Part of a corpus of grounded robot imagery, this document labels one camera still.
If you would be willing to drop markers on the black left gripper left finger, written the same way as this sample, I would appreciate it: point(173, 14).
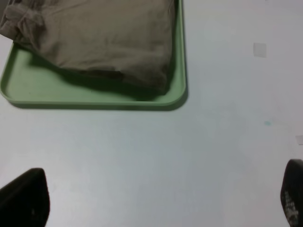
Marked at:
point(25, 201)

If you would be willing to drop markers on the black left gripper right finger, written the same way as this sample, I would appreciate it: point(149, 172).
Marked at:
point(291, 195)

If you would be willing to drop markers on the khaki shorts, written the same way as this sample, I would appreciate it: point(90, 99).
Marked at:
point(129, 41)

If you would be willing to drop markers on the green plastic tray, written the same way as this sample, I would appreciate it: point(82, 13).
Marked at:
point(29, 82)

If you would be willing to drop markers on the clear tape strip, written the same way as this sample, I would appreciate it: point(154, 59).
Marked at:
point(260, 50)
point(299, 139)

